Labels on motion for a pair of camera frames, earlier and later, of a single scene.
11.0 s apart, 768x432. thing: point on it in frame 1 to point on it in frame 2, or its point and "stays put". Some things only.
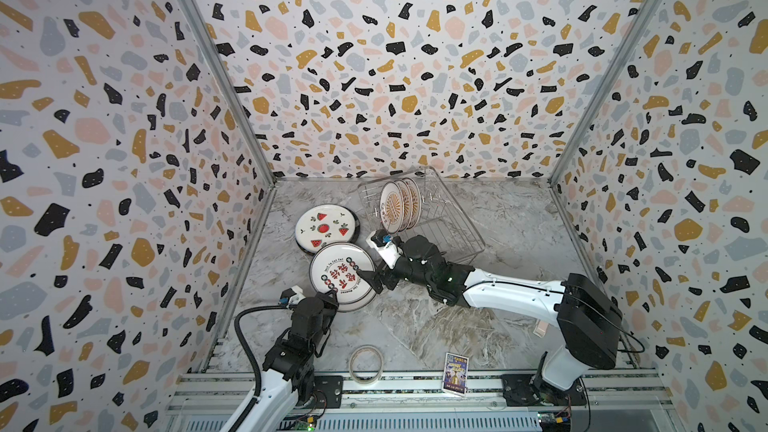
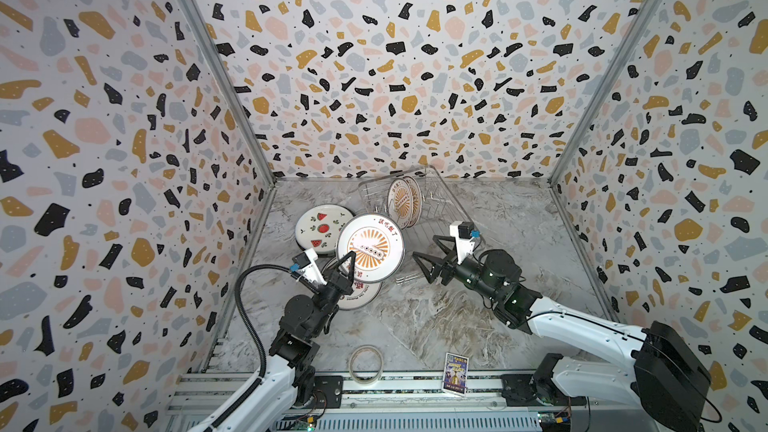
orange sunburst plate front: (391, 206) to (378, 244)
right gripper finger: (375, 279) to (451, 255)
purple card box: (455, 373) stays put
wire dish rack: (441, 217) stays put
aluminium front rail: (618, 401) stays put
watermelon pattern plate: (324, 226) stays put
